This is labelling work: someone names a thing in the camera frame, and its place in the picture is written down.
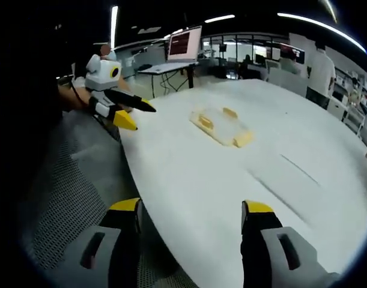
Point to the white desk with black legs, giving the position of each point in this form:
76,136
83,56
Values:
168,70

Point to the white storage shelf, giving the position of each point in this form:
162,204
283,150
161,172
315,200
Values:
351,102

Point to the yellowish plastic buckle part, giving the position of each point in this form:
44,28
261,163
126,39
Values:
202,121
243,139

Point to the open laptop computer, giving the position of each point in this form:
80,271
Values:
183,45

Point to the long ceiling light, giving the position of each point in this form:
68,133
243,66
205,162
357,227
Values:
220,18
321,27
114,25

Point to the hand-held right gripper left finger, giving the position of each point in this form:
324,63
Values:
117,240

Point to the small yellowish plastic clip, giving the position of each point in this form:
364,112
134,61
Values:
230,112

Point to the grey mesh chair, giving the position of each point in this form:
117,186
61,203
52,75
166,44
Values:
81,180

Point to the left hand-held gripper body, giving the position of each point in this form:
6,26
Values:
102,76

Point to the dark computer monitor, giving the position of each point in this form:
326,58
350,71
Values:
292,52

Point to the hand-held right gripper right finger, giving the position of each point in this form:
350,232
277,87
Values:
261,240

